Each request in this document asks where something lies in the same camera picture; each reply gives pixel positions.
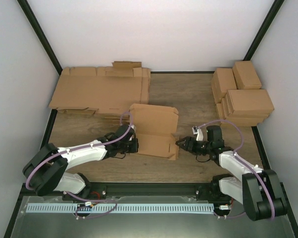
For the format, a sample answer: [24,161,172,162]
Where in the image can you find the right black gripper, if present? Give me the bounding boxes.
[176,136,212,156]

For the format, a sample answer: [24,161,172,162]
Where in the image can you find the brown cardboard paper box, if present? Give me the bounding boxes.
[130,104,179,160]

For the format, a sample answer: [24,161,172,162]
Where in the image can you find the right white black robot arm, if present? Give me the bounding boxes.
[175,125,288,221]

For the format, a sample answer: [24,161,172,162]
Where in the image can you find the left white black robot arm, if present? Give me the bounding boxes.
[22,124,139,200]

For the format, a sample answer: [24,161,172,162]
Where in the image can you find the folded cardboard box front top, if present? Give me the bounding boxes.
[225,89,274,118]

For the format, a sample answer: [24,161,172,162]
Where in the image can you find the folded cardboard box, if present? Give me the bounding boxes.
[211,68,237,104]
[232,61,262,89]
[225,89,274,118]
[215,103,265,126]

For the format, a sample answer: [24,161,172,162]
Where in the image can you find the folded cardboard box front bottom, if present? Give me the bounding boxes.
[215,103,265,126]

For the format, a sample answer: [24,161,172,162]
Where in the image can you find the folded cardboard box back left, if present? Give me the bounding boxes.
[211,68,237,104]

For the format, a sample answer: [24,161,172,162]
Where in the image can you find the folded cardboard box back right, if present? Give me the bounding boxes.
[232,61,262,89]

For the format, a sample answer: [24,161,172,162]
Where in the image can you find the stack of flat cardboard sheets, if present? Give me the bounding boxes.
[49,61,151,115]

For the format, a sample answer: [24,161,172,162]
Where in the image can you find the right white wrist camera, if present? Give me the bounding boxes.
[192,126,204,141]

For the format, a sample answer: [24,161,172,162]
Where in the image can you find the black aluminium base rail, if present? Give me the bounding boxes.
[91,182,215,202]

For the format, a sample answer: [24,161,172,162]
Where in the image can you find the light blue slotted cable duct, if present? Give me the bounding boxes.
[26,203,214,214]

